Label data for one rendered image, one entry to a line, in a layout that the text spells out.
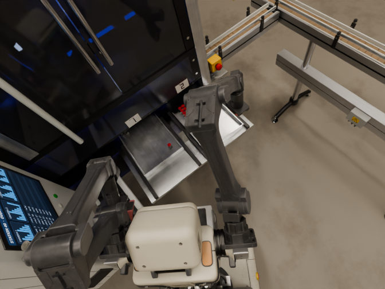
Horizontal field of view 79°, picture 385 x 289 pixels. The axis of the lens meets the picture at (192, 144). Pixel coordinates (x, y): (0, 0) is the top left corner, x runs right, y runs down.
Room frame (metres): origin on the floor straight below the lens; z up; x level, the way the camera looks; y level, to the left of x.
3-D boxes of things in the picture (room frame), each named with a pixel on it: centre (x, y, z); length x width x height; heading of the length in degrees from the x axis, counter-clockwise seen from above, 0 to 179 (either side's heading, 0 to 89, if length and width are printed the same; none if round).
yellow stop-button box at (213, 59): (1.02, -0.31, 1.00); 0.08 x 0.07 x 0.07; 16
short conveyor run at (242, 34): (1.23, -0.55, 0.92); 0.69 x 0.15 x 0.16; 106
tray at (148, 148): (0.74, 0.23, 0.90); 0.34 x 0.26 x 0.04; 16
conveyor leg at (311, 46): (1.04, -1.04, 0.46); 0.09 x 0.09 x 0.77; 16
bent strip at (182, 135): (0.62, 0.02, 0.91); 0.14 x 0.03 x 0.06; 15
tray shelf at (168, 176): (0.72, 0.04, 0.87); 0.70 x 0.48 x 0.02; 106
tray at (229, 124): (0.73, -0.13, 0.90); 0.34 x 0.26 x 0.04; 15
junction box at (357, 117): (0.51, -1.12, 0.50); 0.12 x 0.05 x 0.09; 16
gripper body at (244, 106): (0.58, -0.26, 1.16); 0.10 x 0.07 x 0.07; 16
